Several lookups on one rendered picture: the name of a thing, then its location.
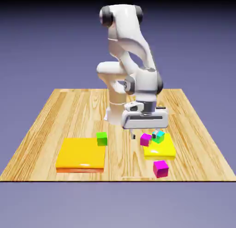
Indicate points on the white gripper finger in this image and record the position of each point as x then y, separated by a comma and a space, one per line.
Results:
155, 133
132, 135

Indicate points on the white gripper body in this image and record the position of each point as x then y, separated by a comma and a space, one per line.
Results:
145, 121

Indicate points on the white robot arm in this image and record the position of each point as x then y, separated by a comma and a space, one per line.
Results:
127, 34

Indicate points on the small cyan cube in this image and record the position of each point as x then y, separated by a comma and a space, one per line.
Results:
159, 137

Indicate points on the small magenta cube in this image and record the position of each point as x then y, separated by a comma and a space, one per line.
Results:
160, 169
145, 139

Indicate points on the small green cube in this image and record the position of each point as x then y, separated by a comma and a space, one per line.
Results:
101, 138

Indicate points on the large yellow box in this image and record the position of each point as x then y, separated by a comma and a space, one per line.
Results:
160, 149

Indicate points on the large orange box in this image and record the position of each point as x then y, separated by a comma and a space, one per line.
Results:
81, 154

